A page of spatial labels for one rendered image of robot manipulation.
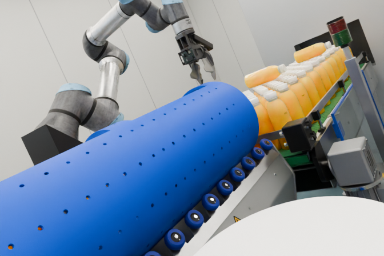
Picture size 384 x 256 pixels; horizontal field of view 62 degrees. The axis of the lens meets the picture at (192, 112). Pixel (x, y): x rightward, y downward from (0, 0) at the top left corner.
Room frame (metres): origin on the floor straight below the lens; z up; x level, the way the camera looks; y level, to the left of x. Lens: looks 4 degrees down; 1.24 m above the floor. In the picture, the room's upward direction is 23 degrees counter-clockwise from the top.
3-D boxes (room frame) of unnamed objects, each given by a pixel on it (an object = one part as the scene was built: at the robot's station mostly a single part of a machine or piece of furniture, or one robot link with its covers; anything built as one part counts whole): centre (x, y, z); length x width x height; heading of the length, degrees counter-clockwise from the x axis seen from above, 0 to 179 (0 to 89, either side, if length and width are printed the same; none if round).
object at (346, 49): (1.21, -0.63, 1.18); 0.06 x 0.06 x 0.16
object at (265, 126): (1.19, -0.23, 1.00); 0.07 x 0.07 x 0.19
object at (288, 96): (1.24, -0.36, 1.00); 0.07 x 0.07 x 0.19
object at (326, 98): (1.70, -0.81, 0.96); 1.60 x 0.01 x 0.03; 142
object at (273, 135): (1.19, -0.15, 0.96); 0.40 x 0.01 x 0.03; 52
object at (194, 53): (1.26, -0.09, 1.38); 0.09 x 0.08 x 0.12; 142
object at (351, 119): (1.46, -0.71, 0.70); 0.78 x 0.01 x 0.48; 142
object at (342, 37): (1.21, -0.63, 1.18); 0.06 x 0.06 x 0.05
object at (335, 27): (1.21, -0.63, 1.23); 0.06 x 0.06 x 0.04
